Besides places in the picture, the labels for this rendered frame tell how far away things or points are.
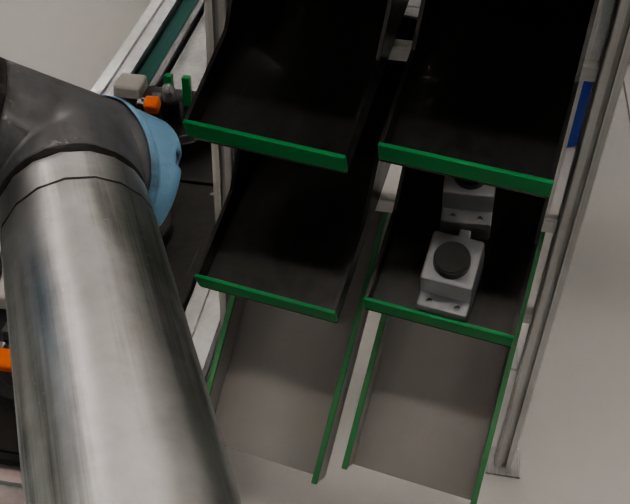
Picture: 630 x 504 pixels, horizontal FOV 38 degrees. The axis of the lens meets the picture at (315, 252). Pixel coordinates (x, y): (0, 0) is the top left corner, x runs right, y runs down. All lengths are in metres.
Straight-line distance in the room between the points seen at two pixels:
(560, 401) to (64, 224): 0.89
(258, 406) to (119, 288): 0.58
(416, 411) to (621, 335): 0.47
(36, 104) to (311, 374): 0.52
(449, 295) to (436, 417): 0.20
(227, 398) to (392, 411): 0.17
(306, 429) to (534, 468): 0.32
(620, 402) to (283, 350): 0.49
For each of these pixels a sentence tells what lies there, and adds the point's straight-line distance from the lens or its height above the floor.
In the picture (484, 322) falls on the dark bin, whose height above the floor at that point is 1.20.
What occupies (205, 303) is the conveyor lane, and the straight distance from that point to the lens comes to 1.15.
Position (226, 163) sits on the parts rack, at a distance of 0.85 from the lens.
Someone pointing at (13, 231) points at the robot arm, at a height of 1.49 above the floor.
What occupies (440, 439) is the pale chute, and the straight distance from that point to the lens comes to 0.93.
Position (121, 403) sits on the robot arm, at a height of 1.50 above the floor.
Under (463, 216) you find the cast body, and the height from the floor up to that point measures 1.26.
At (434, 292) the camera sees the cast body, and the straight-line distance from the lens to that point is 0.77.
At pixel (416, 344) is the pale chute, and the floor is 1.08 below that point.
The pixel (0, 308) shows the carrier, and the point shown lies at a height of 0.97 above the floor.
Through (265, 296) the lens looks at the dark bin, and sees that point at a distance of 0.79.
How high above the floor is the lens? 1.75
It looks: 41 degrees down
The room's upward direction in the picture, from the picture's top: 2 degrees clockwise
